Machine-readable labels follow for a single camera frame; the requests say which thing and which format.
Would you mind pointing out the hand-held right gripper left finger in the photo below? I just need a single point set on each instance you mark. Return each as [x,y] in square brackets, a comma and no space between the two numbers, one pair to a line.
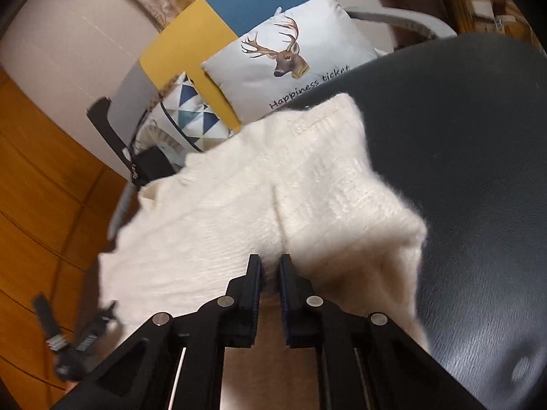
[255,299]

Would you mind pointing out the grey yellow blue sofa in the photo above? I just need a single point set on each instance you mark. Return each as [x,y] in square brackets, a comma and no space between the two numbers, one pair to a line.
[256,0]

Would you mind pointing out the wooden side table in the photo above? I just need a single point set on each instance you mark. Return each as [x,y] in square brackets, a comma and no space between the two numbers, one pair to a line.
[470,4]

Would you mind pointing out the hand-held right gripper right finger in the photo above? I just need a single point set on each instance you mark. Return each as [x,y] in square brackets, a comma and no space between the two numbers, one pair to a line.
[285,307]

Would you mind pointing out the triangle pattern pillow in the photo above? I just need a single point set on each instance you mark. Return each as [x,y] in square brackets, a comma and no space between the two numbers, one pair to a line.
[196,111]

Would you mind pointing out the white knit sweater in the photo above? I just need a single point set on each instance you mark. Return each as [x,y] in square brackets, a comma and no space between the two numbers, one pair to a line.
[256,188]

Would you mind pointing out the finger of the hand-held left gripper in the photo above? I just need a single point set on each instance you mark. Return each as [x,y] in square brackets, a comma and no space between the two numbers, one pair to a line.
[96,329]

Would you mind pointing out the black handbag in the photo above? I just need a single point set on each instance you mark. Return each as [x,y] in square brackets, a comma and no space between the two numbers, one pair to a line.
[154,166]

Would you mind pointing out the white deer print pillow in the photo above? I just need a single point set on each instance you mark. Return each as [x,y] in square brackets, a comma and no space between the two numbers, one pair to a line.
[333,42]

